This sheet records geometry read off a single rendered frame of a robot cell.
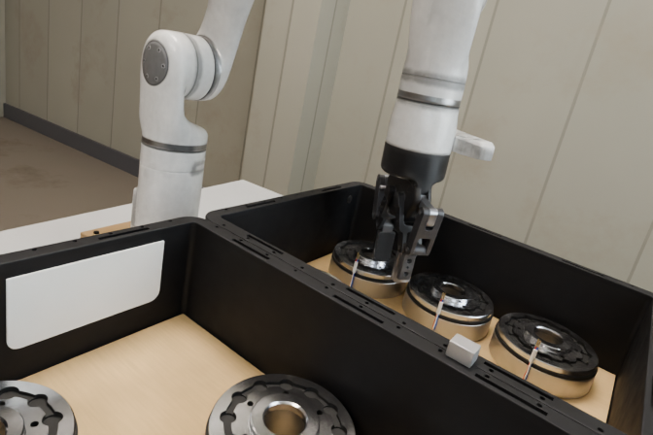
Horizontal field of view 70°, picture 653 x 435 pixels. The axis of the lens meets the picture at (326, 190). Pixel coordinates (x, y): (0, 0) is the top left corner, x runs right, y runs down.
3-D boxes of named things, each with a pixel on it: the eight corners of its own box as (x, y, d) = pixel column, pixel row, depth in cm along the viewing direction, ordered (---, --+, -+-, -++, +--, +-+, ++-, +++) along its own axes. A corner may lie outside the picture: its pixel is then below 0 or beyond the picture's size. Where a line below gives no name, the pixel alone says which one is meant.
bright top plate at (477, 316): (396, 295, 54) (397, 290, 53) (422, 268, 62) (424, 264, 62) (483, 333, 49) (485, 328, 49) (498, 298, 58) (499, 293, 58)
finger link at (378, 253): (395, 233, 59) (389, 259, 60) (393, 231, 60) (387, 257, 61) (379, 232, 59) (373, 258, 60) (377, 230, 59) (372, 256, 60)
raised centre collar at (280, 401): (233, 418, 32) (234, 412, 31) (286, 388, 35) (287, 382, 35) (281, 469, 29) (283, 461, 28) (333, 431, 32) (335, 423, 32)
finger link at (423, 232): (420, 204, 49) (401, 246, 52) (426, 215, 48) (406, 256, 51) (442, 206, 50) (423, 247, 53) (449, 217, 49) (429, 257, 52)
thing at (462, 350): (444, 354, 31) (449, 340, 31) (452, 347, 33) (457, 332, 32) (469, 369, 30) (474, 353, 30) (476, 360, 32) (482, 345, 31)
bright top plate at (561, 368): (483, 336, 49) (485, 331, 49) (514, 307, 57) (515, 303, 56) (586, 391, 43) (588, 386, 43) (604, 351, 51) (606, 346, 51)
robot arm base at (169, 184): (119, 247, 72) (127, 138, 67) (168, 234, 80) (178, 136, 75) (158, 269, 67) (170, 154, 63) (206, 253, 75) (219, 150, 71)
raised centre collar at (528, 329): (516, 336, 49) (518, 331, 49) (530, 321, 53) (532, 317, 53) (565, 361, 46) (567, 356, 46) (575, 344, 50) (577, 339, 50)
